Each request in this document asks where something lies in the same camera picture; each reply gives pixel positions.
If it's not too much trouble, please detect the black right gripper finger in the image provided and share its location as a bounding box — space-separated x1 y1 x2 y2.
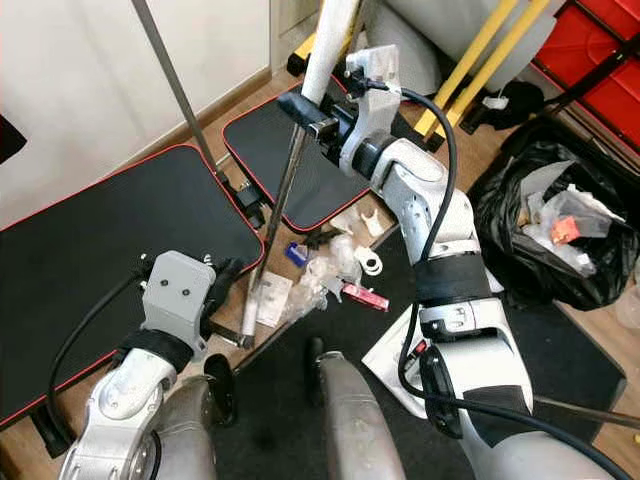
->
277 90 336 137

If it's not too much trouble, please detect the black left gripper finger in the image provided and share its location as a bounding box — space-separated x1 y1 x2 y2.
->
210 257 248 301

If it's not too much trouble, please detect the white long-handled dustpan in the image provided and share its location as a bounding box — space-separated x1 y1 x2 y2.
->
360 305 431 391

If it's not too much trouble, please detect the black trash bag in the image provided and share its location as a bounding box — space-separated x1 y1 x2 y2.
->
468 118 640 311

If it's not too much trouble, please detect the white paper card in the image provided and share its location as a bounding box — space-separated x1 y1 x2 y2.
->
253 272 296 328

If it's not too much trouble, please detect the clear plastic wrap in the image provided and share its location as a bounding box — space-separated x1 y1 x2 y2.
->
285 250 353 323

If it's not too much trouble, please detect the grey rolled foam mat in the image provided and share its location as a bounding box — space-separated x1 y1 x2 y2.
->
365 0 551 96

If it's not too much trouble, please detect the grey robot left leg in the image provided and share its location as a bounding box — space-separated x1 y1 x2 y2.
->
158 353 241 480

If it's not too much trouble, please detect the grey robot leg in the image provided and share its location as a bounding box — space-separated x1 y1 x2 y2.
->
158 353 241 480
308 337 413 480

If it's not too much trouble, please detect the white plastic hook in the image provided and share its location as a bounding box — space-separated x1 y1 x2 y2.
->
360 208 387 239

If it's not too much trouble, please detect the grey metal pole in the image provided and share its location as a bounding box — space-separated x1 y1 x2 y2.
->
138 0 221 173

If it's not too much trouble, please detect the yellow tubular dip bar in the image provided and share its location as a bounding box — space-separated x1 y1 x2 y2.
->
288 0 529 139
295 0 558 118

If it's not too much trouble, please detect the large black red-trimmed bench pad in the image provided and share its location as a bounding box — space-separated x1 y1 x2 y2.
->
0 143 266 426

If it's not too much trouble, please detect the pink red snack packet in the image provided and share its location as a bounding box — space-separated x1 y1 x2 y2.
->
340 283 391 313

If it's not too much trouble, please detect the black bundle with white tag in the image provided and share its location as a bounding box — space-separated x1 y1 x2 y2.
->
480 80 548 131

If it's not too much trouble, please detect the grey robot right leg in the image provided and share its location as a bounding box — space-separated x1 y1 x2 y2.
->
308 337 413 480

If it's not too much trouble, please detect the orange red packet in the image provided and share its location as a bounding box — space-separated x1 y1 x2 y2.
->
550 215 582 245

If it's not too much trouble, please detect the red plastic folding table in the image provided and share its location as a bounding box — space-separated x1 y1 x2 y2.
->
530 0 640 151

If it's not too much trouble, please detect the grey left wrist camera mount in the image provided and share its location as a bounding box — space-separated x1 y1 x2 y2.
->
140 250 219 351

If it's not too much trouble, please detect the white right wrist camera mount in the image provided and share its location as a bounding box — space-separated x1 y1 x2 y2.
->
338 44 403 173

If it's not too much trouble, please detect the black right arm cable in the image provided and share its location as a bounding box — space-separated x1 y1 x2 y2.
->
360 75 636 480

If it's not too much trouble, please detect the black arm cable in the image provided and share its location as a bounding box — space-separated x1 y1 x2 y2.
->
360 75 636 480
45 262 156 451

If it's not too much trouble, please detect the white tape ring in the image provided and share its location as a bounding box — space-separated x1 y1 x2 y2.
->
355 247 384 276

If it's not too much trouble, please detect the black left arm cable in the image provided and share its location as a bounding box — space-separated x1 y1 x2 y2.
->
45 262 156 451

